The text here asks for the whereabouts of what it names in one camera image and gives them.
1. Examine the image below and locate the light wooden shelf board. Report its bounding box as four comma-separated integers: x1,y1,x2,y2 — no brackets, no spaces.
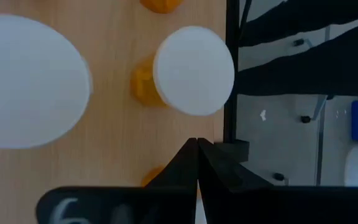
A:
0,0,227,189

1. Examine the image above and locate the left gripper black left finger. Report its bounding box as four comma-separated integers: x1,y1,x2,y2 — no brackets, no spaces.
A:
35,138,198,224

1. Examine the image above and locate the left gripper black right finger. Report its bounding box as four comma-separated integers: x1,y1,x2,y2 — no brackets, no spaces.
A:
197,138,358,224

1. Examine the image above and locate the black rig frame beam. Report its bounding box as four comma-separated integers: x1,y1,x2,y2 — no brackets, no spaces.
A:
238,0,358,48
234,17,358,96

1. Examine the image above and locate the orange pill bottle grey label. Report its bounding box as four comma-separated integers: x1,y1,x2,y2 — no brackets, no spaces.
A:
139,0,185,15

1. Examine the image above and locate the orange pill bottle white cap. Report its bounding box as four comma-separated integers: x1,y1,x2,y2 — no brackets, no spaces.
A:
0,14,93,149
131,26,236,116
140,166,167,187

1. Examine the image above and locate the grey metal leg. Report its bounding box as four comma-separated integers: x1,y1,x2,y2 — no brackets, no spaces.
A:
314,95,328,187

